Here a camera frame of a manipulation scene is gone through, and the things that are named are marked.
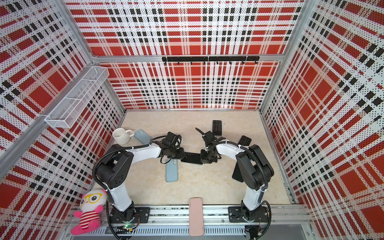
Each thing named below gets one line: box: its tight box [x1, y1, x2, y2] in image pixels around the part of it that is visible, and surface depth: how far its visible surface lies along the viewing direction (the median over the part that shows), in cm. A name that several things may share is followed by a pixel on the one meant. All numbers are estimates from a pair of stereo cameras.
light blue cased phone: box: [165, 159, 179, 182], surface depth 90 cm
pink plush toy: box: [70, 188, 107, 235], surface depth 72 cm
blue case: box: [133, 128, 153, 145], surface depth 108 cm
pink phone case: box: [189, 197, 205, 237], surface depth 74 cm
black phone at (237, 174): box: [232, 161, 244, 183], surface depth 88 cm
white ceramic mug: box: [112, 127, 135, 145], surface depth 100 cm
